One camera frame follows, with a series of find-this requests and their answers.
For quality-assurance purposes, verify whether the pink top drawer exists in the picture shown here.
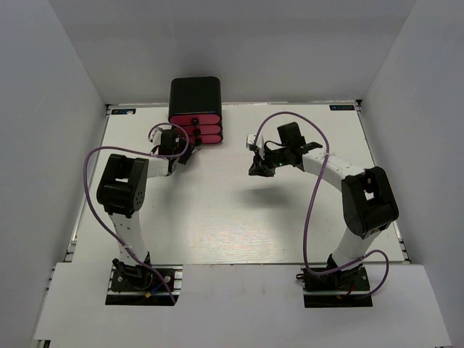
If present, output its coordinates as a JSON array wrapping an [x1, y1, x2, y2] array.
[[169, 113, 222, 126]]

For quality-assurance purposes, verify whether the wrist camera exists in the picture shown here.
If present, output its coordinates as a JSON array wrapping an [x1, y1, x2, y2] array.
[[148, 126, 164, 144], [246, 133, 264, 157]]

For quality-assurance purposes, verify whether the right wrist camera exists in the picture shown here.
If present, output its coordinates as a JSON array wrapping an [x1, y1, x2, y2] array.
[[246, 133, 264, 157]]

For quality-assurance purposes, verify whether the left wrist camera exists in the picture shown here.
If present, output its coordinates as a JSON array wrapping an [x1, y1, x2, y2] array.
[[148, 126, 164, 144]]

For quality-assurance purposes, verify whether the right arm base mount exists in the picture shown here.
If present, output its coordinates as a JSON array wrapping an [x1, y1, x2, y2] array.
[[296, 266, 373, 309]]

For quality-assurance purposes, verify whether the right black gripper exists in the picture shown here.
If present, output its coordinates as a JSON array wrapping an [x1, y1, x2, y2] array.
[[249, 144, 291, 177]]

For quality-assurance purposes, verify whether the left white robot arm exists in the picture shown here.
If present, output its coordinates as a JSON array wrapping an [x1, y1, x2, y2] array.
[[96, 127, 194, 289]]

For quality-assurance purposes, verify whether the black drawer cabinet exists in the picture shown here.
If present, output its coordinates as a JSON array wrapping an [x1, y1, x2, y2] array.
[[168, 76, 223, 137]]

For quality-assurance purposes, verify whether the pink bottom drawer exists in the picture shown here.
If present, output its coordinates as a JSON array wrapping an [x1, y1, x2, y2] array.
[[188, 134, 223, 146]]

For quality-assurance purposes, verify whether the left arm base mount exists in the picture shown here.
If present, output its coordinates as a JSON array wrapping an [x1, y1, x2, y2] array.
[[105, 265, 183, 307]]

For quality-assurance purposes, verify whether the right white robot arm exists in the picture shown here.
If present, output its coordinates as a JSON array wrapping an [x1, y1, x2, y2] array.
[[246, 123, 399, 289]]

